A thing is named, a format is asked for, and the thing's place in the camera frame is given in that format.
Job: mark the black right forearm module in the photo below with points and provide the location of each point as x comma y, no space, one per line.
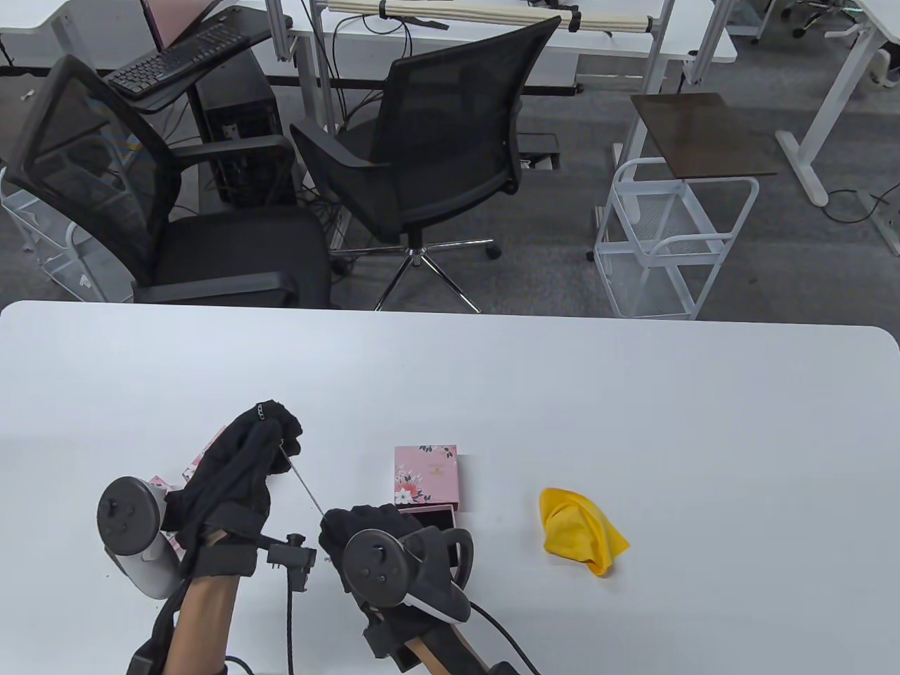
503,669

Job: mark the floor power box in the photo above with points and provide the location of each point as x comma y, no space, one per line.
538,145

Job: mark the person's left hand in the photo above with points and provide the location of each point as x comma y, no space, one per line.
239,478

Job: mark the black chair with chrome base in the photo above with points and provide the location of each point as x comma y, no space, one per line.
436,119

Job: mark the grey hand controller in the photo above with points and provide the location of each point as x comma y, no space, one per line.
373,566
126,517

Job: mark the black keyboard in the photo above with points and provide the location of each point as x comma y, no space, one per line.
176,60

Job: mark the pink floral jewelry box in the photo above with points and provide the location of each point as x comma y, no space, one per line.
193,470
429,471
160,484

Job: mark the pink jewelry box drawer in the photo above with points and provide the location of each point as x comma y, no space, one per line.
436,517

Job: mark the brown board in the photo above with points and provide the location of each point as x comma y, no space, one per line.
703,133

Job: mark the person's right forearm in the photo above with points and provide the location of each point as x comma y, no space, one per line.
443,654

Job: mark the person's left forearm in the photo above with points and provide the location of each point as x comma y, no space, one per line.
204,626

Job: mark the person's right hand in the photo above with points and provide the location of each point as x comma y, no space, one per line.
337,534

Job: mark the black left forearm module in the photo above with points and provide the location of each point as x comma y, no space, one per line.
144,661

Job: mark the yellow cleaning cloth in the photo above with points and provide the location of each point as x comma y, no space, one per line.
580,527

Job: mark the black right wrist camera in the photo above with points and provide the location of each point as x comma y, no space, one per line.
387,636

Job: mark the black mesh office chair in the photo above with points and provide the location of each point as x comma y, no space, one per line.
232,253

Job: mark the black computer tower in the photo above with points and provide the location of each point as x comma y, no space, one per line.
239,119

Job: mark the white desk with angled leg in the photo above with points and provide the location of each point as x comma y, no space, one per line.
838,84

